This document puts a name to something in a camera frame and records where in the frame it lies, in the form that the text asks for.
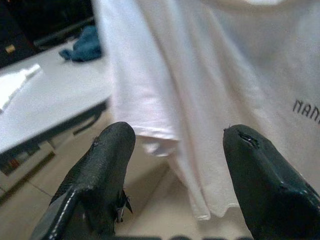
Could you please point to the white printed t-shirt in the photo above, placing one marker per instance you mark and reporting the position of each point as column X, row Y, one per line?
column 200, row 87

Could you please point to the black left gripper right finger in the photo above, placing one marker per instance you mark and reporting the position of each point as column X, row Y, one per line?
column 270, row 195

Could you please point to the dark TV stand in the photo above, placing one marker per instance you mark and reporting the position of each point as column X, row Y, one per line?
column 50, row 20

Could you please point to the grey folding table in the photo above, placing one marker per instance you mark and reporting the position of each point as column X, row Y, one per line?
column 50, row 95

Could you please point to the blue denim garment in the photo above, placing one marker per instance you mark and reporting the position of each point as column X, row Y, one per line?
column 85, row 47

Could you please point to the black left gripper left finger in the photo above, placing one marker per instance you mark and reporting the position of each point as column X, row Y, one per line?
column 100, row 175

